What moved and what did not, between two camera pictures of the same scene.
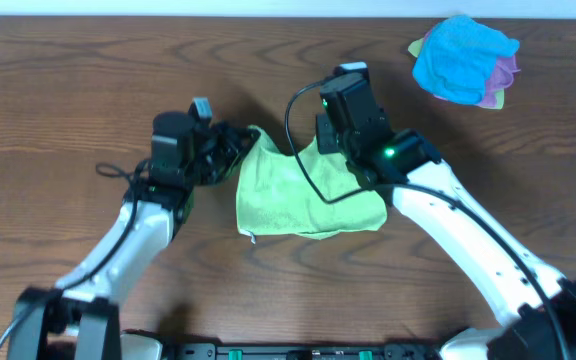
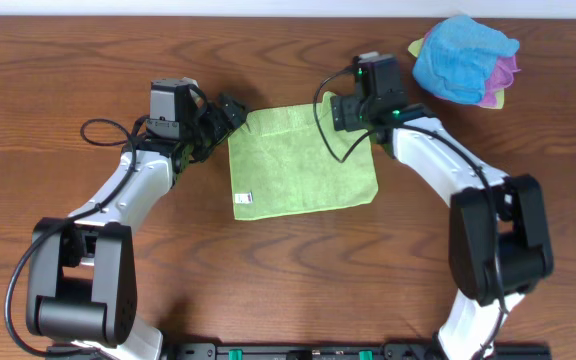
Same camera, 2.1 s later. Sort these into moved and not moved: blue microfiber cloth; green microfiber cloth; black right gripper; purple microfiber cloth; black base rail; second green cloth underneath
Moved: black right gripper; green microfiber cloth
Not moved: black base rail; blue microfiber cloth; second green cloth underneath; purple microfiber cloth
